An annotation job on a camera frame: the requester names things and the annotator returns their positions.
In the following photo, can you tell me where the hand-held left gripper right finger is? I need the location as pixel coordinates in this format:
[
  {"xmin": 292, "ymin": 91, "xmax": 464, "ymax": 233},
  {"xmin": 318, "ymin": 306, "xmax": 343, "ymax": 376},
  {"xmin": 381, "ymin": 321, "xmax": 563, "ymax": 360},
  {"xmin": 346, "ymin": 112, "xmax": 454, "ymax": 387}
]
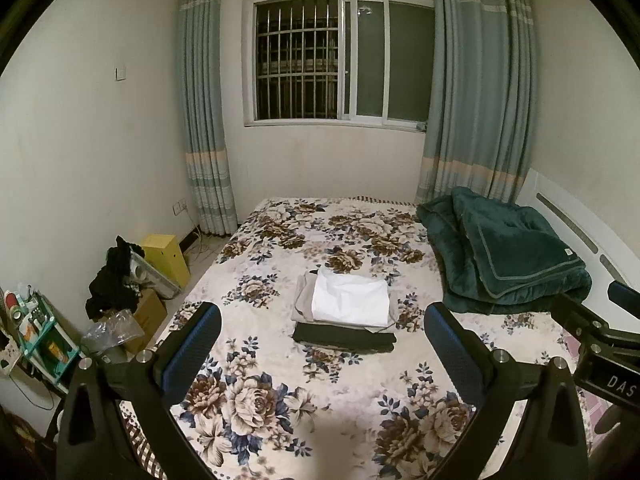
[{"xmin": 424, "ymin": 301, "xmax": 586, "ymax": 480}]

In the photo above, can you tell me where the white plastic appliance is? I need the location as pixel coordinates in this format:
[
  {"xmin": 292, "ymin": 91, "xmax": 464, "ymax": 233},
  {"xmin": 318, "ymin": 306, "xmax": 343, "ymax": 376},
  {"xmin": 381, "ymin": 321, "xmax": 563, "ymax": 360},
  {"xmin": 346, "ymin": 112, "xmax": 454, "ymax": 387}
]
[{"xmin": 127, "ymin": 252, "xmax": 182, "ymax": 300}]

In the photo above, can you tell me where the teal storage rack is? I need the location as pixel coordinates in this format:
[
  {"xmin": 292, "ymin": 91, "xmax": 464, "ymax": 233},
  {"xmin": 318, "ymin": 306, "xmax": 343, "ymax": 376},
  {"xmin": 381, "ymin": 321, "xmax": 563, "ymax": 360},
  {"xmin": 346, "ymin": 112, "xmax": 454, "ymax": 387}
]
[{"xmin": 0, "ymin": 284, "xmax": 87, "ymax": 395}]

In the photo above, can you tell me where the barred window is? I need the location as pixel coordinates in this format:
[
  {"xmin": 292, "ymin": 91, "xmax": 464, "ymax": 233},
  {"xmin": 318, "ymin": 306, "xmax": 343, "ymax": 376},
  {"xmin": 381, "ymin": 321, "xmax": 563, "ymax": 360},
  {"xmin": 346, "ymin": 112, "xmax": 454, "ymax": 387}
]
[{"xmin": 243, "ymin": 0, "xmax": 436, "ymax": 132}]

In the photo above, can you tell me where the black clothes pile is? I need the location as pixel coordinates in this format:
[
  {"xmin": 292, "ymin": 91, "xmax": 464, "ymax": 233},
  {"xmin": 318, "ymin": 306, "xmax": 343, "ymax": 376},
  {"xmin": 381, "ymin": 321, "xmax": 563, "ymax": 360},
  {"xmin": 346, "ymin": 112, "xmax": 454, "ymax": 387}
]
[{"xmin": 85, "ymin": 235, "xmax": 146, "ymax": 319}]

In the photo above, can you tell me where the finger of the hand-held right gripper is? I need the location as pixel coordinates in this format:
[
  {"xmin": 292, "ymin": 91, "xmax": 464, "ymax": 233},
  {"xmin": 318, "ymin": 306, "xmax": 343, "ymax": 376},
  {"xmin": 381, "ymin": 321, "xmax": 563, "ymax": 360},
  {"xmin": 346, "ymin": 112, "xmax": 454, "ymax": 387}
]
[
  {"xmin": 550, "ymin": 293, "xmax": 615, "ymax": 344},
  {"xmin": 608, "ymin": 280, "xmax": 640, "ymax": 319}
]

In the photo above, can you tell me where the grey-green striped curtain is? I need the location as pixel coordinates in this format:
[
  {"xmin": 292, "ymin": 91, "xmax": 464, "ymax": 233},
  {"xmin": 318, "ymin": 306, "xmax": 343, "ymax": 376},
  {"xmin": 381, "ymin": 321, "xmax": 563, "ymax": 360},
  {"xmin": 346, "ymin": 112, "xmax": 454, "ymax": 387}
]
[
  {"xmin": 175, "ymin": 0, "xmax": 239, "ymax": 237},
  {"xmin": 415, "ymin": 0, "xmax": 542, "ymax": 207}
]

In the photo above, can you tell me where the beige folded garment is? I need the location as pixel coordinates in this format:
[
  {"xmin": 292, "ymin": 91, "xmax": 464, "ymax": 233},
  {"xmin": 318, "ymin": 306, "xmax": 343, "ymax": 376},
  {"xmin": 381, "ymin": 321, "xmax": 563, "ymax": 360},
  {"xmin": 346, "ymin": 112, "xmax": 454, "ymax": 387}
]
[{"xmin": 291, "ymin": 270, "xmax": 401, "ymax": 334}]

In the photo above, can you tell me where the white headboard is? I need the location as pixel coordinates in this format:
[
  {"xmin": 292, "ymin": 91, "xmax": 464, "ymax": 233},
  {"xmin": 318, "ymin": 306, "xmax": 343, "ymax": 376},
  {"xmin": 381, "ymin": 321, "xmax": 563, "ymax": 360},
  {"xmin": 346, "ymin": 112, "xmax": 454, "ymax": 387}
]
[{"xmin": 516, "ymin": 168, "xmax": 640, "ymax": 288}]

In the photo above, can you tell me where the pink checkered sheet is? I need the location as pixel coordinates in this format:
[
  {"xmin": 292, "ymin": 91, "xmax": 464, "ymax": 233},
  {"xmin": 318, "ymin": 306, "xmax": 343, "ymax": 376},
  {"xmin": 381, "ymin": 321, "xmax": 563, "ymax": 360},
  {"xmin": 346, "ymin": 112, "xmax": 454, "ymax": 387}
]
[{"xmin": 560, "ymin": 330, "xmax": 621, "ymax": 466}]

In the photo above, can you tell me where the clear plastic bag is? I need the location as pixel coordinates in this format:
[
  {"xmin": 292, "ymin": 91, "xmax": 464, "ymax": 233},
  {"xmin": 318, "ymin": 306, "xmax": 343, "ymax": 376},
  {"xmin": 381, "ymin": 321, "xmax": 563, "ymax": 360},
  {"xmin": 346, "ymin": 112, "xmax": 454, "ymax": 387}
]
[{"xmin": 80, "ymin": 308, "xmax": 146, "ymax": 357}]

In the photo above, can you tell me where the white t-shirt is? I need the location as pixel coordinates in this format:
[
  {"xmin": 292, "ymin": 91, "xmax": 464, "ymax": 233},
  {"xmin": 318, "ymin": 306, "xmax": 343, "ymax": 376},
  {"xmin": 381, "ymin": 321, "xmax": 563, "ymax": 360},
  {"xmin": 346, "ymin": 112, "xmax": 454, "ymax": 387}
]
[{"xmin": 311, "ymin": 265, "xmax": 391, "ymax": 327}]

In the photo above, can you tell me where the dark folded garment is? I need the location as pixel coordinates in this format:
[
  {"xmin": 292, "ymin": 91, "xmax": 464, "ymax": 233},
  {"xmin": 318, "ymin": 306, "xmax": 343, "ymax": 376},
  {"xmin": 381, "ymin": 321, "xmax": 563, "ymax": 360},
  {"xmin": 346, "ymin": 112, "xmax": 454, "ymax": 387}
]
[{"xmin": 292, "ymin": 323, "xmax": 398, "ymax": 354}]

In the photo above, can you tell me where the brown cardboard box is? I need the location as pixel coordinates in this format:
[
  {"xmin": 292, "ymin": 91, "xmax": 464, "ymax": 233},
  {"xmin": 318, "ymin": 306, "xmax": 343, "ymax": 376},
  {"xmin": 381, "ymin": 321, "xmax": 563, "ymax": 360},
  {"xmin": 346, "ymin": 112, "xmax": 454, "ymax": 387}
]
[{"xmin": 122, "ymin": 287, "xmax": 169, "ymax": 357}]

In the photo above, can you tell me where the dark green blanket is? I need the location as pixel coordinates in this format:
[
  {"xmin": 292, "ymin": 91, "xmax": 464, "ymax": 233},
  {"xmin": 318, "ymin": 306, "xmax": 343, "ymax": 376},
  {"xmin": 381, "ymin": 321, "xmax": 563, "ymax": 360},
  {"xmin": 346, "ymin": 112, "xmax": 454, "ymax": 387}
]
[{"xmin": 417, "ymin": 186, "xmax": 594, "ymax": 316}]

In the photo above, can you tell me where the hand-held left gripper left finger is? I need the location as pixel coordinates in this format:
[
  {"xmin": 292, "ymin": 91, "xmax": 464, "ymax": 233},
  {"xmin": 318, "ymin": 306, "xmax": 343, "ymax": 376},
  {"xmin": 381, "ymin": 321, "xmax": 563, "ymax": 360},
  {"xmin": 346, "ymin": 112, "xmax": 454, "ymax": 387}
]
[{"xmin": 56, "ymin": 302, "xmax": 223, "ymax": 480}]

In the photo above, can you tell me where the bed with floral sheet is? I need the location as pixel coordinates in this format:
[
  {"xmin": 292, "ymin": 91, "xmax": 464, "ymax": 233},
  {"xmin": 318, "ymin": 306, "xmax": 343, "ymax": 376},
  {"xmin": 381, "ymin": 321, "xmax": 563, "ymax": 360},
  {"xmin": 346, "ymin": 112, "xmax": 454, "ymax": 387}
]
[{"xmin": 117, "ymin": 195, "xmax": 618, "ymax": 480}]

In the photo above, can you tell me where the yellow box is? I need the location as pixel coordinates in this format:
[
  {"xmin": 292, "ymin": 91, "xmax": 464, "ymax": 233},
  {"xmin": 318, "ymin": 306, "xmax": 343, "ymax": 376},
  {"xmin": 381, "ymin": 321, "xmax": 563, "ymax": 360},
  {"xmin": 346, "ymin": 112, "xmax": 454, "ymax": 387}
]
[{"xmin": 141, "ymin": 233, "xmax": 191, "ymax": 289}]

